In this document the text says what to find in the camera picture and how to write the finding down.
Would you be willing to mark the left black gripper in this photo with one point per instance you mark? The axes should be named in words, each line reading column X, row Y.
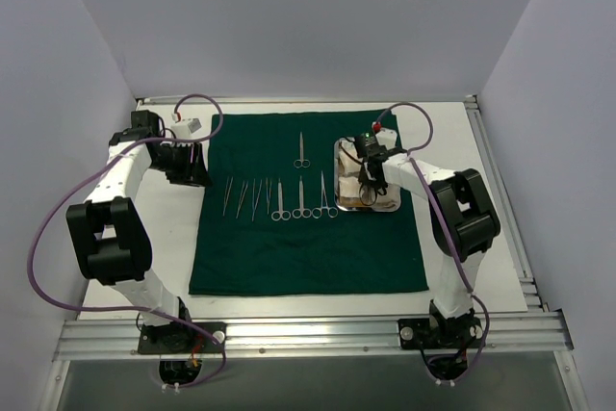
column 188, row 164

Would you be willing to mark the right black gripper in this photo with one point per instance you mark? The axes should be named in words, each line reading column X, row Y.
column 368, row 173

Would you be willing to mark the stainless steel instrument tray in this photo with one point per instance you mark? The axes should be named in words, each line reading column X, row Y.
column 392, row 206

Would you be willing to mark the curved tip steel tweezers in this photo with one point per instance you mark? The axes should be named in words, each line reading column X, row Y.
column 241, row 198

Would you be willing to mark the steel forceps clamp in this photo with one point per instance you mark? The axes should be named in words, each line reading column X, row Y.
column 324, row 209

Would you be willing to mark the small steel scissors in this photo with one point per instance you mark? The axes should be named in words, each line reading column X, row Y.
column 301, row 161

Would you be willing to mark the short steel tweezers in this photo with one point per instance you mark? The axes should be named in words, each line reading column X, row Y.
column 268, row 194

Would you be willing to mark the dark green surgical cloth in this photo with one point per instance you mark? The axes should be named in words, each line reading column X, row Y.
column 268, row 225

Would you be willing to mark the steel surgical scissors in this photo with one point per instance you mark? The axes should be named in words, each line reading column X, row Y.
column 280, row 213

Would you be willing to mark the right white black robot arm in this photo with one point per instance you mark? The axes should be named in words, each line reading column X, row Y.
column 463, row 217

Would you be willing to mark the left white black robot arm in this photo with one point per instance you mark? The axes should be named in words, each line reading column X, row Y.
column 108, row 236

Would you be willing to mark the cotton ball bag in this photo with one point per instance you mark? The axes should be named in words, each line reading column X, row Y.
column 349, row 168

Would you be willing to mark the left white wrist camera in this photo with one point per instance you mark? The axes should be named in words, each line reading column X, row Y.
column 185, row 129

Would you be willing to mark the back aluminium frame rail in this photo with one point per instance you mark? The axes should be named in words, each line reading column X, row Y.
column 173, row 99

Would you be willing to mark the aluminium frame rail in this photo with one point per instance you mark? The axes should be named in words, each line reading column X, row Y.
column 309, row 337
column 173, row 99
column 509, row 226

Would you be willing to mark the right aluminium frame rail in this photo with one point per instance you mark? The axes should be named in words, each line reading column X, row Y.
column 509, row 226

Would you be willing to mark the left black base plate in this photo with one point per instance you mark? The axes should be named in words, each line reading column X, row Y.
column 173, row 338

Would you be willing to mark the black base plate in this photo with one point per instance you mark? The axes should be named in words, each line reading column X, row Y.
column 173, row 338
column 428, row 334

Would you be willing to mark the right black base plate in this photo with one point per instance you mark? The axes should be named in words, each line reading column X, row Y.
column 428, row 334

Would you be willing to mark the front aluminium frame rail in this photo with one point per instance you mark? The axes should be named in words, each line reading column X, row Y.
column 309, row 337

